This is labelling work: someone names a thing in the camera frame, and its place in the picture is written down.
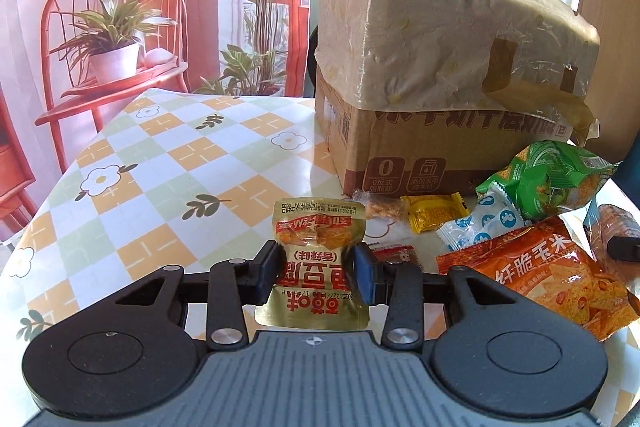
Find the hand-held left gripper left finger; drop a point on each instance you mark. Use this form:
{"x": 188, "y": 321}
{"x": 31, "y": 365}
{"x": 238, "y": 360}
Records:
{"x": 267, "y": 277}

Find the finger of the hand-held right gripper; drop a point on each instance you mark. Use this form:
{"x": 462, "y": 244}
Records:
{"x": 625, "y": 247}

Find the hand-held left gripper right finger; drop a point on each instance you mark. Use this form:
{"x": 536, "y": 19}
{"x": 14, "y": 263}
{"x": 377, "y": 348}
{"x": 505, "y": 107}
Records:
{"x": 364, "y": 274}

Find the gold foil snack packet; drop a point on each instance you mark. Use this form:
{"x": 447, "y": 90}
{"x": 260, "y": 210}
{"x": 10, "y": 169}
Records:
{"x": 310, "y": 227}

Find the clear brown candy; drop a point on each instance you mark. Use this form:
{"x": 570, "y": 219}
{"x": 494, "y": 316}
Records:
{"x": 382, "y": 207}

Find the clear packet with brown cake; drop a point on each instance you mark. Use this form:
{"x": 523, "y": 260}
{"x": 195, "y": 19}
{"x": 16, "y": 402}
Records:
{"x": 612, "y": 222}

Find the small red snack packet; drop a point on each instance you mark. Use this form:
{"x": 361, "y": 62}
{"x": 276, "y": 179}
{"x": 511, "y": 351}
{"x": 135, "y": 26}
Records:
{"x": 400, "y": 253}

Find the dark cloth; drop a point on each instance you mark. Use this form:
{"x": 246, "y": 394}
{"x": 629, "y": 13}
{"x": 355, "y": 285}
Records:
{"x": 629, "y": 187}

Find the orange corn chip bag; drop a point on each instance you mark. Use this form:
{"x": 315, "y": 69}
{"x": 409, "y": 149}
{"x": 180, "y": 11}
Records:
{"x": 540, "y": 277}

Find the yellow candy packet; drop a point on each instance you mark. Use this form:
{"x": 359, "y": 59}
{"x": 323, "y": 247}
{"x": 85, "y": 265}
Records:
{"x": 435, "y": 214}

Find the green snack bag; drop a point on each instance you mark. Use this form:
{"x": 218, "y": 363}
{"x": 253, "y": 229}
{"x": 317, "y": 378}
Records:
{"x": 545, "y": 177}

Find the white packet with blue print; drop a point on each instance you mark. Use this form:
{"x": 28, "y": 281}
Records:
{"x": 475, "y": 224}

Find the checked floral tablecloth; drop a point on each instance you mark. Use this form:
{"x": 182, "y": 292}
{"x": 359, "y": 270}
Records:
{"x": 175, "y": 167}

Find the cardboard box with plastic cover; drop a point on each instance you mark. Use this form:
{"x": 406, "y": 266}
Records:
{"x": 425, "y": 32}

